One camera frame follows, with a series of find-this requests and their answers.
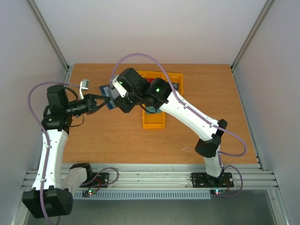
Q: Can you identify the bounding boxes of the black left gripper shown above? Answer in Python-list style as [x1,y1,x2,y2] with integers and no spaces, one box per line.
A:
[65,93,111,116]

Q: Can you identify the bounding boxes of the blue card holder wallet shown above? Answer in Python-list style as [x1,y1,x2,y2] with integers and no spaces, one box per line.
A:
[99,85,119,110]

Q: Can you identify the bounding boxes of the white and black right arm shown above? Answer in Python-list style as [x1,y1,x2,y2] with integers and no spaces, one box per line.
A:
[110,68,227,187]

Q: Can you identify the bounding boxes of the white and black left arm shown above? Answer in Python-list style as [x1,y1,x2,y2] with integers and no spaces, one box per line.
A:
[22,84,110,219]

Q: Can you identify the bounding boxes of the teal credit card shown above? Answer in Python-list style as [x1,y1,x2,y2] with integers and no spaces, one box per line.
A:
[145,106,161,114]

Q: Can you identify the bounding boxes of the blue credit card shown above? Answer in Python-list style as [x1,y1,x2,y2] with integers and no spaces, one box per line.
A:
[172,83,180,91]

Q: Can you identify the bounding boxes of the orange bin front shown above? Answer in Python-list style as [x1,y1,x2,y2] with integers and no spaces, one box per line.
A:
[142,105,165,129]

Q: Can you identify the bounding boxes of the orange bin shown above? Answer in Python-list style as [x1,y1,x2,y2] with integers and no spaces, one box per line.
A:
[166,72,183,96]
[142,105,165,129]
[137,70,164,83]

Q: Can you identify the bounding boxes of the orange bin back middle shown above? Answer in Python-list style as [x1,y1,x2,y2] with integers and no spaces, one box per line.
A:
[137,70,164,83]

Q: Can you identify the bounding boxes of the orange bin back right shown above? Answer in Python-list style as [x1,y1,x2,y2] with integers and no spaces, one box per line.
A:
[166,72,183,96]

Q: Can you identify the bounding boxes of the left controller board with LEDs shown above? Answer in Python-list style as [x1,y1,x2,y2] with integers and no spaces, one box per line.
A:
[82,189,97,197]

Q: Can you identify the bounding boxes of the controller board with leds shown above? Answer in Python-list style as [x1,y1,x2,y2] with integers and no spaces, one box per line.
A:
[82,189,97,197]
[210,189,226,196]

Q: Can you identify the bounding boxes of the right controller board with LEDs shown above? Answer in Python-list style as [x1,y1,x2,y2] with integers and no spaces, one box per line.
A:
[210,189,226,196]

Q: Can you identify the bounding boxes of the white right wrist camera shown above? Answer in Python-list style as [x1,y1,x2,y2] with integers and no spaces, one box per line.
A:
[109,75,127,99]

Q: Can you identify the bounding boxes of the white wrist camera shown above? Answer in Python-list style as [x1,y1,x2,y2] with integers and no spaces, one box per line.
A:
[79,79,90,99]
[109,75,127,99]

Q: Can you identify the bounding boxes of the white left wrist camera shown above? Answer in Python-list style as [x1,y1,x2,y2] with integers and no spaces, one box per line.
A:
[79,79,90,99]

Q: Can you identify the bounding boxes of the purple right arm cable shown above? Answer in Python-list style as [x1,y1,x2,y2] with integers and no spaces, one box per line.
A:
[109,53,248,197]

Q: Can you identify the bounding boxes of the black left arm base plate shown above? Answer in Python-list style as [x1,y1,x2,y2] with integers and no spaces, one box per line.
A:
[80,172,109,188]

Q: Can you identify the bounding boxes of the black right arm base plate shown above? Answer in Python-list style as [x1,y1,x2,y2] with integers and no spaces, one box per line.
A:
[189,172,234,188]

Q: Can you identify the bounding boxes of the grey slotted cable duct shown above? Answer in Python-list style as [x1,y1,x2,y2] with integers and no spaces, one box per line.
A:
[73,190,210,201]

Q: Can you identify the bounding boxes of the aluminium rail frame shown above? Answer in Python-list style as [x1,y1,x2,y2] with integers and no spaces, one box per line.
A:
[21,163,279,191]

